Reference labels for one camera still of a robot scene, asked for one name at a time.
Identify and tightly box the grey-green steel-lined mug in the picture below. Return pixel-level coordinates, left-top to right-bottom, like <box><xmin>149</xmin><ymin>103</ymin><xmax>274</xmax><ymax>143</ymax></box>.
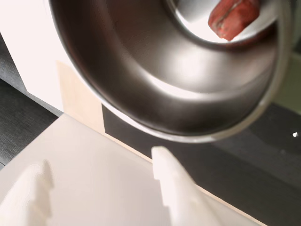
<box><xmin>48</xmin><ymin>0</ymin><xmax>293</xmax><ymax>144</ymax></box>

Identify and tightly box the black table mat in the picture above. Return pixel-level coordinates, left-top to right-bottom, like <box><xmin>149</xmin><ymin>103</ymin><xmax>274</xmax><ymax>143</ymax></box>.
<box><xmin>101</xmin><ymin>103</ymin><xmax>301</xmax><ymax>226</ymax></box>

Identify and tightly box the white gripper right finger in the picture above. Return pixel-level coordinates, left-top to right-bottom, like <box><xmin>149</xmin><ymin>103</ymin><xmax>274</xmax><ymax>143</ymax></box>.
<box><xmin>151</xmin><ymin>145</ymin><xmax>222</xmax><ymax>226</ymax></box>

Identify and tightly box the red cube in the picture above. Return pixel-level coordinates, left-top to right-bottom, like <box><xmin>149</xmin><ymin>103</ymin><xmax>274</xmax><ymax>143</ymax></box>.
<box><xmin>208</xmin><ymin>0</ymin><xmax>261</xmax><ymax>41</ymax></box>

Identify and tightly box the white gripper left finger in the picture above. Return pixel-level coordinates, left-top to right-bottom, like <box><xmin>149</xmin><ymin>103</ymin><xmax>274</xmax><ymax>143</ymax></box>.
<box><xmin>0</xmin><ymin>160</ymin><xmax>54</xmax><ymax>226</ymax></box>

